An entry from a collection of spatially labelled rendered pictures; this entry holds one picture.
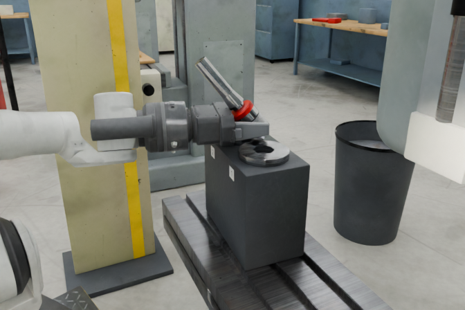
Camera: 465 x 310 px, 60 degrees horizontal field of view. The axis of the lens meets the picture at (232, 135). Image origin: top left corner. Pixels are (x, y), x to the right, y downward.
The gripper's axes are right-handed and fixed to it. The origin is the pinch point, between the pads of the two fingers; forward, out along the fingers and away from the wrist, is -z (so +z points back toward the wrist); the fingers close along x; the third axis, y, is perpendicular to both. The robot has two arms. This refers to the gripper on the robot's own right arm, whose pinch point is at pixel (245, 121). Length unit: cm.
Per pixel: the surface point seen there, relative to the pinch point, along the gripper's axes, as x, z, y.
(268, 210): -11.7, -1.4, 12.0
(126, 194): 120, 33, 77
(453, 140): -51, 1, -16
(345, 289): -19.8, -12.5, 23.6
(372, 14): 461, -289, 17
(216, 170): 1.3, 5.3, 10.1
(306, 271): -14.3, -7.8, 23.6
